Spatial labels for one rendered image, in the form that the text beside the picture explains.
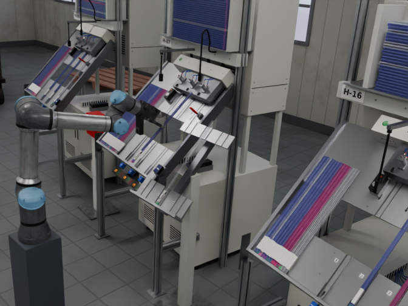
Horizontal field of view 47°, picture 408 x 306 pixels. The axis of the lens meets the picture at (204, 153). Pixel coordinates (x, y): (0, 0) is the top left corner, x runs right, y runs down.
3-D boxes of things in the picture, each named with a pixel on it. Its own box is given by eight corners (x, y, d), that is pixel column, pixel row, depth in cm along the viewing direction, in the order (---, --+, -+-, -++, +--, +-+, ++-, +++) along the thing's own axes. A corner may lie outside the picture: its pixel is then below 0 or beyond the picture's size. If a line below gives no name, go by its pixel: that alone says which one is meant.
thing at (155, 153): (155, 182, 252) (152, 179, 250) (102, 144, 301) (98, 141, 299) (177, 155, 256) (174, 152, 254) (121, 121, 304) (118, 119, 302)
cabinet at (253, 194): (192, 275, 293) (198, 186, 270) (138, 226, 344) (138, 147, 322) (267, 245, 331) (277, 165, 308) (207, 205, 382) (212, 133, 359)
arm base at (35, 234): (27, 248, 214) (25, 229, 210) (11, 234, 223) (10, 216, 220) (57, 237, 224) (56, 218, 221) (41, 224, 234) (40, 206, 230)
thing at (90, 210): (90, 220, 347) (87, 120, 319) (77, 207, 365) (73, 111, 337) (119, 212, 361) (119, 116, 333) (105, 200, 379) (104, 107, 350)
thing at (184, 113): (200, 133, 260) (195, 127, 257) (141, 103, 309) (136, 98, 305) (236, 89, 266) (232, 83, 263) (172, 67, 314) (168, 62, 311)
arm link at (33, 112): (21, 107, 195) (132, 117, 219) (18, 101, 204) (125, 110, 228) (19, 133, 199) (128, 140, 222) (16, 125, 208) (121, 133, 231)
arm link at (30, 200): (20, 226, 213) (18, 199, 208) (17, 212, 224) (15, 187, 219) (48, 221, 218) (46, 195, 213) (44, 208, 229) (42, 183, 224)
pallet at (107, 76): (171, 91, 727) (171, 83, 722) (120, 100, 660) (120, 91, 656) (117, 74, 816) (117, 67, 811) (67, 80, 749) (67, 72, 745)
